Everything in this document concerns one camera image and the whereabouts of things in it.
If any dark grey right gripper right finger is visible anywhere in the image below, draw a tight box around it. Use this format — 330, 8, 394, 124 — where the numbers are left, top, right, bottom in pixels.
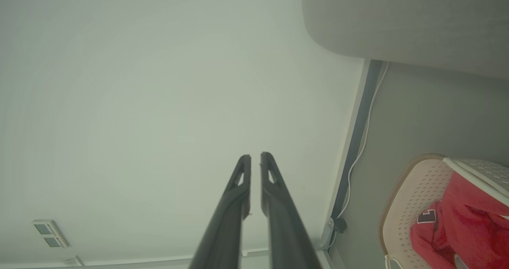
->
260, 152, 322, 269

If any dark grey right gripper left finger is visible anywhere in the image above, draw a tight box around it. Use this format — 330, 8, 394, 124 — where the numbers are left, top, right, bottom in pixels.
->
189, 154, 252, 269

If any red fleece garment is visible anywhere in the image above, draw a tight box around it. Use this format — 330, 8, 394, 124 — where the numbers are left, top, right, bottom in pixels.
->
410, 171, 509, 269

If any cream perforated laundry basket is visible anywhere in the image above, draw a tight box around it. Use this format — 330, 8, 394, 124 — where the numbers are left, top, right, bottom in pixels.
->
379, 154, 509, 269

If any metal corner bracket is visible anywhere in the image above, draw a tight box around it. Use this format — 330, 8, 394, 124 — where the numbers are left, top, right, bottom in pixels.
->
317, 218, 335, 251

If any thin white cable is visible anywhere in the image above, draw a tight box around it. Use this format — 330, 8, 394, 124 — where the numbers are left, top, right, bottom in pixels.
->
328, 61, 390, 249

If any white double wall socket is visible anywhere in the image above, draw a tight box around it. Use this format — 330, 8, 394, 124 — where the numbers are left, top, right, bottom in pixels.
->
32, 220, 69, 249

